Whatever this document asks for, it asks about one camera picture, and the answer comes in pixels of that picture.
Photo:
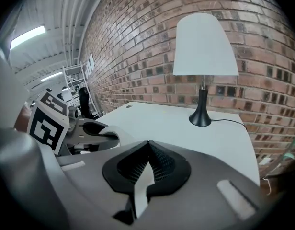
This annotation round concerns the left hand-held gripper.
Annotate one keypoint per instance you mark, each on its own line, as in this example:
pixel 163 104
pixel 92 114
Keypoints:
pixel 48 123

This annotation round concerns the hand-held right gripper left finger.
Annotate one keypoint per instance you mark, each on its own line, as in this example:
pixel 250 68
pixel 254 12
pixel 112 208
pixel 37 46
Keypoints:
pixel 90 176

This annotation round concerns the long ceiling light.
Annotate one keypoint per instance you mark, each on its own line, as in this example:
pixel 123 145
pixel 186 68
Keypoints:
pixel 51 76
pixel 27 37

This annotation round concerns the person's left forearm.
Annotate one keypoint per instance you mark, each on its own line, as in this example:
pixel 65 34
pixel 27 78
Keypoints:
pixel 21 117

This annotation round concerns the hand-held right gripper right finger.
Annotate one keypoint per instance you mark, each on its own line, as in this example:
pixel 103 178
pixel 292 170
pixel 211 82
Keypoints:
pixel 209 171

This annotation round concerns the white shade table lamp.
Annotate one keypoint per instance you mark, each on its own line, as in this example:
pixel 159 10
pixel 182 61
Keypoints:
pixel 203 47

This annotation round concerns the white metal scaffold shelf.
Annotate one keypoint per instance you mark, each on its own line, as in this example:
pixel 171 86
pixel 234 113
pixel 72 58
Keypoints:
pixel 74 79

